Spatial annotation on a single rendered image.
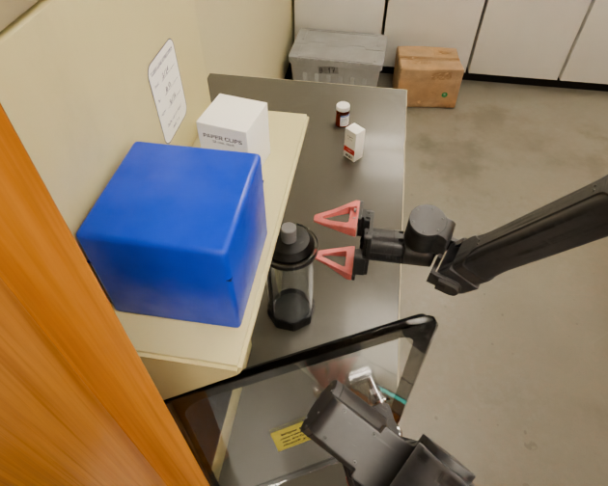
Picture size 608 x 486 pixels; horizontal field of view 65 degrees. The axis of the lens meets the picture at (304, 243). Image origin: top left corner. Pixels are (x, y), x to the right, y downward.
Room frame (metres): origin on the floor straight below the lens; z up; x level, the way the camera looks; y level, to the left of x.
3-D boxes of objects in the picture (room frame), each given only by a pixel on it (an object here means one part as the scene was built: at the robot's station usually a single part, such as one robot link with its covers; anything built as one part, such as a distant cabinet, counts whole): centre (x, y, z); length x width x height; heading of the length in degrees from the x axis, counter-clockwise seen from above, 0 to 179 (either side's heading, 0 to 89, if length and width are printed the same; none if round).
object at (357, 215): (0.55, -0.06, 1.23); 0.09 x 0.07 x 0.07; 81
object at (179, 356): (0.32, 0.08, 1.46); 0.32 x 0.11 x 0.10; 171
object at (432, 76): (2.95, -0.82, 0.14); 0.41 x 0.33 x 0.29; 87
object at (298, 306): (0.57, 0.03, 1.06); 0.11 x 0.11 x 0.21
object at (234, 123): (0.38, 0.07, 1.54); 0.05 x 0.05 x 0.06; 71
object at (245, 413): (0.23, 0.00, 1.19); 0.30 x 0.01 x 0.40; 109
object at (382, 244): (0.54, -0.13, 1.20); 0.07 x 0.07 x 0.10; 81
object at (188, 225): (0.24, 0.09, 1.56); 0.10 x 0.10 x 0.09; 81
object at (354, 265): (0.55, -0.06, 1.16); 0.09 x 0.07 x 0.07; 81
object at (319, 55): (3.02, -0.23, 0.17); 0.60 x 0.42 x 0.33; 79
